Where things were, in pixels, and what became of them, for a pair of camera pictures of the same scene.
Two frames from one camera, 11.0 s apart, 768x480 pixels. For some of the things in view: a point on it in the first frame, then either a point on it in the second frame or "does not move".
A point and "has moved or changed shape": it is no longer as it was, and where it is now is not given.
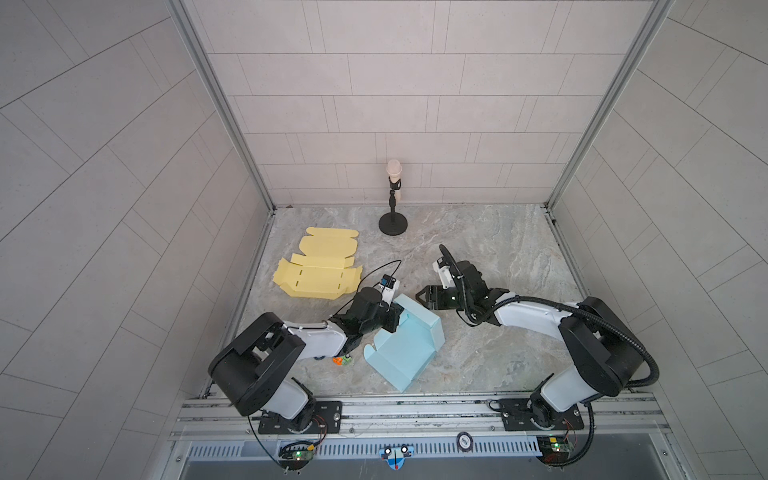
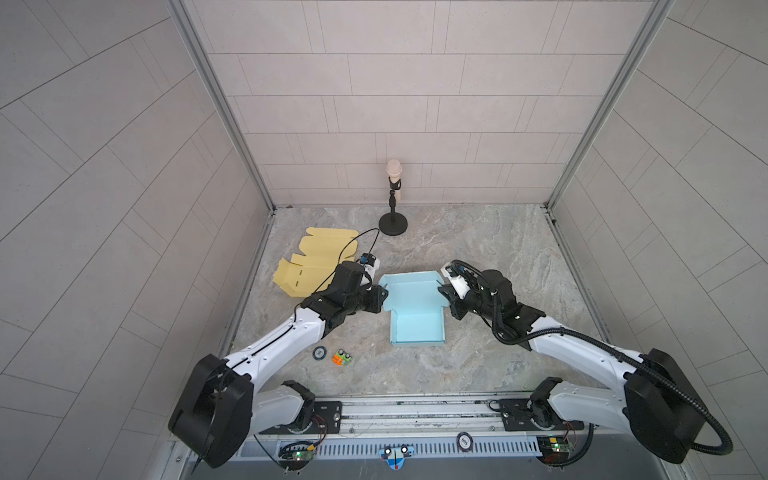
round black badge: x=464 y=442 does not move
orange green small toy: x=344 y=360 does not move
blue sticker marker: x=396 y=456 does not move
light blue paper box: x=396 y=356 has moved or changed shape
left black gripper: x=391 y=316 → x=375 y=292
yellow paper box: x=322 y=271 does not move
